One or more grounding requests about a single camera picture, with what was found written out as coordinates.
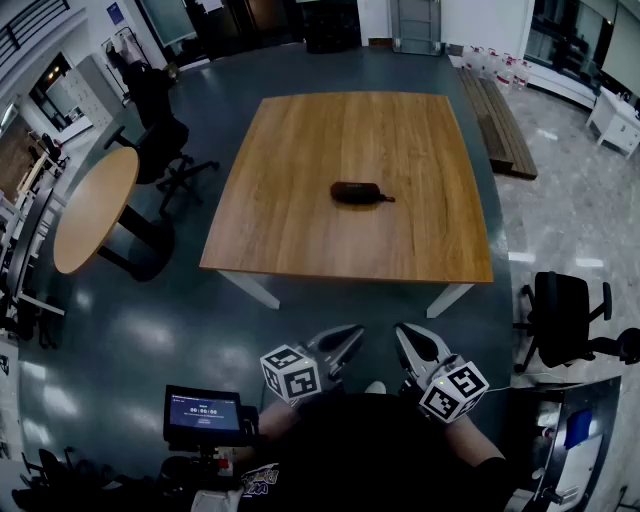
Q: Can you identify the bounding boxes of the black monitor with lit screen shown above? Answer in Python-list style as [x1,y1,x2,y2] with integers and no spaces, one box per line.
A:
[163,384,260,451]

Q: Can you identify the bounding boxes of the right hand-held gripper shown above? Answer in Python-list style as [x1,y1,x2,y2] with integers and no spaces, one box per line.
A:
[394,323,490,425]

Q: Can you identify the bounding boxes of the grey metal cart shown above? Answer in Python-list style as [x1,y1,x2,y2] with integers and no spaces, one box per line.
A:
[517,377,624,512]

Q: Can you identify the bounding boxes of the white cabinet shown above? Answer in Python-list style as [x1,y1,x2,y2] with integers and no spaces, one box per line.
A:
[585,87,640,160]

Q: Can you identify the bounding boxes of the black office chair with coat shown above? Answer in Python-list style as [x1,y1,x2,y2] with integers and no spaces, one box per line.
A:
[103,63,221,206]

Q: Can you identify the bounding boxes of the coat rack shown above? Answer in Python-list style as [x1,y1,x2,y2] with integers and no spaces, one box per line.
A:
[102,27,152,107]

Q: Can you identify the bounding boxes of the person's left forearm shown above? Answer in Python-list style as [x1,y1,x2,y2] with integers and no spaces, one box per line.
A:
[257,399,302,442]

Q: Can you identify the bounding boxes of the person's right forearm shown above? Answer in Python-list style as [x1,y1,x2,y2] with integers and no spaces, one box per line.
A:
[444,413,507,470]

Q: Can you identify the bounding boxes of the black camera rig mount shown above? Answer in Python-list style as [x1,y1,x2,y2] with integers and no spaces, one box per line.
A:
[159,444,242,492]

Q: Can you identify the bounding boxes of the white table leg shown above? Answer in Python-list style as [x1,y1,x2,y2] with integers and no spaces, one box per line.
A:
[425,282,476,320]
[217,269,282,311]

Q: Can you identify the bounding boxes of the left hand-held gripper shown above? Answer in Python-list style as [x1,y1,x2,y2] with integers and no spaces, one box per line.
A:
[259,323,367,405]

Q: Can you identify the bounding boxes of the black zippered case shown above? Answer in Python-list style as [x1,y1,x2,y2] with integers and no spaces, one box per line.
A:
[329,180,397,206]

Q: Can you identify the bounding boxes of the round wooden table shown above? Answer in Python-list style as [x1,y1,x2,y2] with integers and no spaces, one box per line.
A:
[53,146,176,282]

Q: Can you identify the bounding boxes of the black office chair with armrests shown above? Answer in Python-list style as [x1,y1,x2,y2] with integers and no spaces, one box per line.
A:
[512,271,640,374]

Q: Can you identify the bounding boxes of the blue cloth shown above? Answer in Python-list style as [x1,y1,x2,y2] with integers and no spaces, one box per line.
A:
[564,408,595,450]

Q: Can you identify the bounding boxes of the group of clear water bottles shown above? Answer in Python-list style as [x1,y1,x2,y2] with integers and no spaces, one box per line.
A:
[460,44,532,92]

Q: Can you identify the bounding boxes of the person's black shirt torso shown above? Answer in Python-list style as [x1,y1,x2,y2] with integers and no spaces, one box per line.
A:
[239,392,512,512]

